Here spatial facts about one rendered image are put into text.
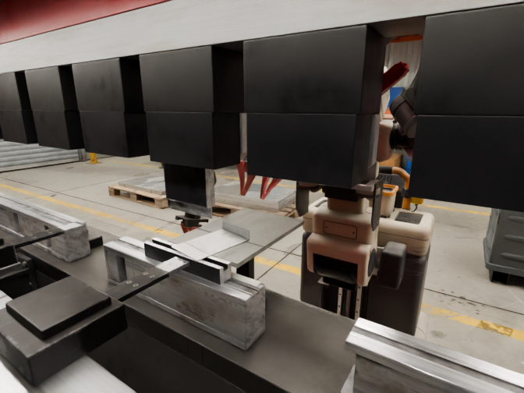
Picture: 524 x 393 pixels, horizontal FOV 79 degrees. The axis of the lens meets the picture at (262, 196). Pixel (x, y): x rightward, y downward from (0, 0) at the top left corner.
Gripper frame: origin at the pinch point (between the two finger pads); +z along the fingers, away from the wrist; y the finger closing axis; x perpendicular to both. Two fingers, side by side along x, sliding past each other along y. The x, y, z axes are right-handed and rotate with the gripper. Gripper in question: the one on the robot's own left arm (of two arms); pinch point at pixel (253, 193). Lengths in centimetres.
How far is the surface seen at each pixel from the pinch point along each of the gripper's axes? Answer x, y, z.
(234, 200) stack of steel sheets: 238, -185, -38
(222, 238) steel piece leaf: -7.2, 1.0, 11.9
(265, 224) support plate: 3.3, 3.6, 6.0
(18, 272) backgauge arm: -14, -55, 36
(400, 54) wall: 477, -101, -410
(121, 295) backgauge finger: -27.9, 2.5, 23.7
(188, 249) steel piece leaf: -13.5, -1.3, 15.6
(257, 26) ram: -35.4, 17.8, -12.3
